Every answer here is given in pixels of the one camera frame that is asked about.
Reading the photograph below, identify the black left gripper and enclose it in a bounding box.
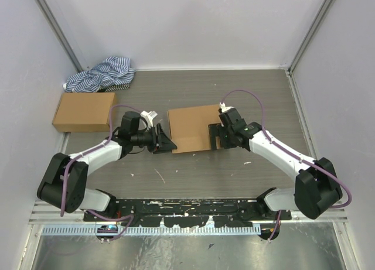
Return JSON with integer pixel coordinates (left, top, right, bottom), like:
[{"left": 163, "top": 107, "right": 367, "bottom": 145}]
[{"left": 132, "top": 123, "right": 178, "bottom": 155}]

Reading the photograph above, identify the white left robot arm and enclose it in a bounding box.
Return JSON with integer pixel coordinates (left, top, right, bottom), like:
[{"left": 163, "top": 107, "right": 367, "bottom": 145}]
[{"left": 37, "top": 111, "right": 177, "bottom": 221}]

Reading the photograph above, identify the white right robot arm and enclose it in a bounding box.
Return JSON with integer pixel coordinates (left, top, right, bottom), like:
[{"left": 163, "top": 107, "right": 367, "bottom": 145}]
[{"left": 208, "top": 104, "right": 343, "bottom": 220}]

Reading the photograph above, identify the closed brown cardboard box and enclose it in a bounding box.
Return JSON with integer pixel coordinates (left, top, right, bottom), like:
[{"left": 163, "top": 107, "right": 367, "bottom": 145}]
[{"left": 52, "top": 93, "right": 117, "bottom": 132}]

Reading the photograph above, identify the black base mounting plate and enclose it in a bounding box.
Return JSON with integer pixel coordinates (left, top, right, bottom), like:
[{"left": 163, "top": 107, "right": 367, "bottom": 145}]
[{"left": 84, "top": 198, "right": 278, "bottom": 228}]

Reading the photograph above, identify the blue striped cloth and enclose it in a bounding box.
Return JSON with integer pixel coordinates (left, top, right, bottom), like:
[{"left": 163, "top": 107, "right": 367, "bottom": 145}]
[{"left": 63, "top": 56, "right": 136, "bottom": 93}]

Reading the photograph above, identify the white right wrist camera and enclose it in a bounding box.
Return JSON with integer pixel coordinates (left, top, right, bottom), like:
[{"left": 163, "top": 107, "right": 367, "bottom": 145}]
[{"left": 218, "top": 102, "right": 233, "bottom": 114}]

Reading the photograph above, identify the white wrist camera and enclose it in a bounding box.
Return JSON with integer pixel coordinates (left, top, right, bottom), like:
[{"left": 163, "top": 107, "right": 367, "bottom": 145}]
[
  {"left": 218, "top": 102, "right": 233, "bottom": 114},
  {"left": 140, "top": 111, "right": 158, "bottom": 129}
]

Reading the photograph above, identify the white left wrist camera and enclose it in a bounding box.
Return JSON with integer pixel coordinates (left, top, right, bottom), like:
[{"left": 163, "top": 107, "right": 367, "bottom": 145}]
[{"left": 140, "top": 111, "right": 158, "bottom": 129}]

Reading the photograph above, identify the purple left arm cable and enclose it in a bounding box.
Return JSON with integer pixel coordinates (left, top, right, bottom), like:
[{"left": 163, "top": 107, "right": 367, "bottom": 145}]
[{"left": 60, "top": 104, "right": 144, "bottom": 243}]

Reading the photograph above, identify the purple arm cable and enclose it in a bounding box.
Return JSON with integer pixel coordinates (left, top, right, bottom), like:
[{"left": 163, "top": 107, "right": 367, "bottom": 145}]
[
  {"left": 219, "top": 90, "right": 353, "bottom": 241},
  {"left": 60, "top": 104, "right": 144, "bottom": 243}
]

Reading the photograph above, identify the white slotted cable duct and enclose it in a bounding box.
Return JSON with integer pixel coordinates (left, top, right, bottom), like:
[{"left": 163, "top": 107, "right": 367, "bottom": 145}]
[{"left": 42, "top": 224, "right": 261, "bottom": 236}]

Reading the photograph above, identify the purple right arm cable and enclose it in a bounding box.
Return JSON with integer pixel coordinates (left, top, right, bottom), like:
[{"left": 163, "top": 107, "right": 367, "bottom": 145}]
[{"left": 219, "top": 90, "right": 353, "bottom": 241}]

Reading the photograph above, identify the aluminium front rail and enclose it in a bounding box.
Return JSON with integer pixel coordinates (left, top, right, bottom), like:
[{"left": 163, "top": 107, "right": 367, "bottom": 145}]
[{"left": 28, "top": 200, "right": 348, "bottom": 224}]

